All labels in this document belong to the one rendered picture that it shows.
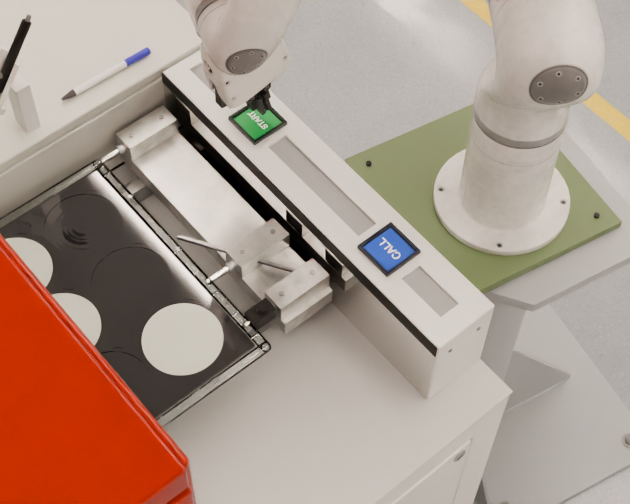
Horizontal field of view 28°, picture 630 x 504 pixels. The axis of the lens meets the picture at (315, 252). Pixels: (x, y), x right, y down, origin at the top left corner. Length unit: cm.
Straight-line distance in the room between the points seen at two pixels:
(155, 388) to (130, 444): 104
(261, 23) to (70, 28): 52
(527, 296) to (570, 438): 85
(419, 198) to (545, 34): 44
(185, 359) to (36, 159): 35
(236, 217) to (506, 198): 36
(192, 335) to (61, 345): 105
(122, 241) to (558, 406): 117
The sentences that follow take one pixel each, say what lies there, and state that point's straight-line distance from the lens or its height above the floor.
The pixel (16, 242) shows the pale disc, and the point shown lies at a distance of 167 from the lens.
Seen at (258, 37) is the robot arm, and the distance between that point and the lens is 133.
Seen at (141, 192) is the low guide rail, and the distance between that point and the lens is 175.
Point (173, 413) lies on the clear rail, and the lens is 151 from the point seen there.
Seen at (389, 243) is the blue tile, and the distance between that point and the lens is 156.
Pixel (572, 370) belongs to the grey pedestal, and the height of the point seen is 1.
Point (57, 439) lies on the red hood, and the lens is 50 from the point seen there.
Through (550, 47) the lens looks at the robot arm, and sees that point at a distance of 140.
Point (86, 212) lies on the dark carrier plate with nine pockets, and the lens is 168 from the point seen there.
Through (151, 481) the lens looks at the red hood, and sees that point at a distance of 49.
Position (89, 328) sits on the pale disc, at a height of 90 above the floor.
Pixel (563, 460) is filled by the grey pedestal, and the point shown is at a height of 1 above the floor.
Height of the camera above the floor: 227
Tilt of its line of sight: 58 degrees down
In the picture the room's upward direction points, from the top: 2 degrees clockwise
